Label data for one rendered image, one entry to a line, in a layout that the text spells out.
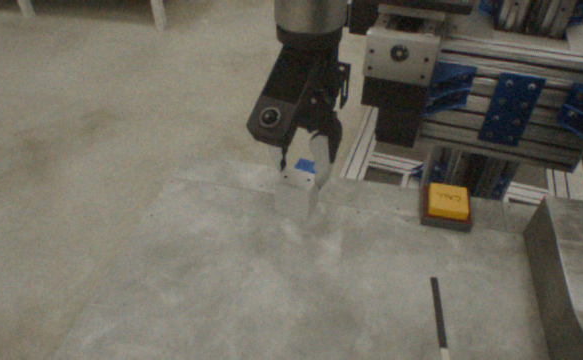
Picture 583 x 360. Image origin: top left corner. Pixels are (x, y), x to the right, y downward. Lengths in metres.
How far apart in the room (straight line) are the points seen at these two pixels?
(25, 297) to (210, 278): 1.24
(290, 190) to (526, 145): 0.69
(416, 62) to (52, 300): 1.44
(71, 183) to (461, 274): 1.83
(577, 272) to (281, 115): 0.43
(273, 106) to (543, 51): 0.71
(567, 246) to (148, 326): 0.58
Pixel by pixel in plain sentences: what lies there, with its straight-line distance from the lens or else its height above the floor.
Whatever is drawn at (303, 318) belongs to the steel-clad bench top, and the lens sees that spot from 0.62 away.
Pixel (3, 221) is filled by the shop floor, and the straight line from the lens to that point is 2.16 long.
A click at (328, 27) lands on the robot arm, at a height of 1.17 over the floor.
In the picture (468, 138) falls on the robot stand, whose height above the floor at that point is 0.72.
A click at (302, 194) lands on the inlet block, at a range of 0.56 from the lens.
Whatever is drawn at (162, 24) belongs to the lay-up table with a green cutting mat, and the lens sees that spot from 3.45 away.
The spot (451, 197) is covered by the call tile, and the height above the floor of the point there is 0.84.
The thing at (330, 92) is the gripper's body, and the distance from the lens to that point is 0.50.
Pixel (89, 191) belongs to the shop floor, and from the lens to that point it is 2.13.
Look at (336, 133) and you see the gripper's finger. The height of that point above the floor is 1.04.
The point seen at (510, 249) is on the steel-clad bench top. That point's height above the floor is 0.80.
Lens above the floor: 1.34
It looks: 43 degrees down
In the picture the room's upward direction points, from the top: straight up
